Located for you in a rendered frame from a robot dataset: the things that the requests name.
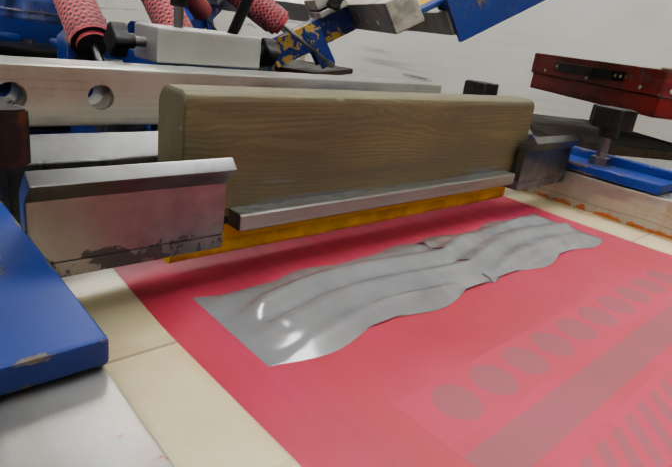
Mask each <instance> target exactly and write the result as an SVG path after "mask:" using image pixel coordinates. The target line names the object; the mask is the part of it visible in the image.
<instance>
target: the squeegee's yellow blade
mask: <svg viewBox="0 0 672 467"><path fill-rule="evenodd" d="M503 188H505V187H504V186H500V187H494V188H488V189H482V190H477V191H471V192H465V193H460V194H454V195H448V196H442V197H437V198H431V199H425V200H419V201H414V202H408V203H402V204H397V205H391V206H385V207H379V208H374V209H368V210H362V211H356V212H351V213H345V214H339V215H334V216H328V217H322V218H316V219H311V220H305V221H299V222H293V223H288V224H282V225H276V226H270V227H265V228H259V229H253V230H248V231H237V230H236V229H234V228H233V227H231V226H230V225H228V224H224V225H223V233H222V235H223V239H226V238H232V237H237V236H243V235H248V234H254V233H259V232H265V231H271V230H276V229H282V228H287V227H293V226H298V225H304V224H309V223H315V222H320V221H326V220H331V219H337V218H343V217H348V216H354V215H359V214H365V213H370V212H376V211H381V210H387V209H392V208H398V207H403V206H409V205H415V204H420V203H426V202H431V201H437V200H442V199H448V198H453V197H459V196H464V195H470V194H475V193H481V192H487V191H492V190H498V189H503Z"/></svg>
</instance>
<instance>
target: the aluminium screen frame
mask: <svg viewBox="0 0 672 467"><path fill-rule="evenodd" d="M522 190H524V191H527V192H530V193H533V194H536V195H539V196H542V197H545V198H548V199H551V200H554V201H557V202H560V203H563V204H566V205H569V206H572V207H575V208H578V209H581V210H584V211H587V212H590V213H593V214H596V215H599V216H602V217H605V218H608V219H611V220H614V221H617V222H620V223H623V224H626V225H629V226H632V227H635V228H638V229H641V230H644V231H647V232H650V233H653V234H656V235H659V236H662V237H665V238H668V239H671V240H672V193H669V192H667V193H663V194H660V195H655V194H651V193H648V192H644V191H641V190H637V189H634V188H630V187H627V186H623V185H620V184H616V183H613V182H609V181H606V180H602V179H599V178H595V177H592V176H588V175H585V174H581V173H578V172H574V171H571V170H567V169H566V172H565V174H564V179H563V182H559V183H554V184H548V185H543V186H538V187H533V188H527V189H522ZM0 467H175V466H174V465H173V463H172V462H171V461H170V459H169V458H168V456H167V455H166V453H165V452H164V451H163V449H162V448H161V446H160V445H159V444H158V442H157V441H156V439H155V438H154V437H153V435H152V434H151V432H150V431H149V430H148V428H147V427H146V425H145V424H144V423H143V421H142V420H141V418H140V417H139V416H138V414H137V413H136V411H135V410H134V409H133V407H132V406H131V404H130V403H129V402H128V400H127V399H126V397H125V396H124V395H123V393H122V392H121V390H120V389H119V388H118V386H117V385H116V383H115V382H114V381H113V379H112V378H111V376H110V375H109V374H108V372H107V371H106V369H105V368H104V367H103V365H101V366H98V367H95V368H91V369H88V370H85V371H82V372H78V373H75V374H72V375H69V376H65V377H62V378H59V379H56V380H52V381H49V382H46V383H42V384H39V385H36V386H33V387H29V388H26V389H23V390H20V391H16V392H13V393H10V394H6V395H3V396H0Z"/></svg>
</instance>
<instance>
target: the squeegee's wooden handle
mask: <svg viewBox="0 0 672 467"><path fill-rule="evenodd" d="M534 108H535V106H534V102H533V101H532V100H531V99H526V98H521V97H516V96H500V95H472V94H443V93H414V92H386V91H357V90H329V89H300V88H272V87H243V86H215V85H186V84H166V85H165V86H163V88H162V91H161V93H160V97H159V119H158V162H172V161H187V160H202V159H217V158H233V160H234V163H235V165H236V168H237V171H236V172H235V173H234V174H233V175H232V177H231V178H230V179H229V180H228V181H227V182H226V195H225V210H224V224H228V217H229V208H232V207H239V206H247V205H254V204H261V203H268V202H276V201H283V200H290V199H297V198H305V197H312V196H319V195H326V194H334V193H341V192H348V191H355V190H363V189H370V188H377V187H384V186H392V185H399V184H406V183H413V182H421V181H428V180H435V179H442V178H450V177H457V176H464V175H471V174H479V173H486V172H493V171H500V170H505V171H508V172H511V173H513V172H514V168H515V164H516V160H517V156H518V152H519V148H520V146H522V145H523V144H525V143H526V140H527V136H528V132H529V128H530V124H531V120H532V116H533V112H534Z"/></svg>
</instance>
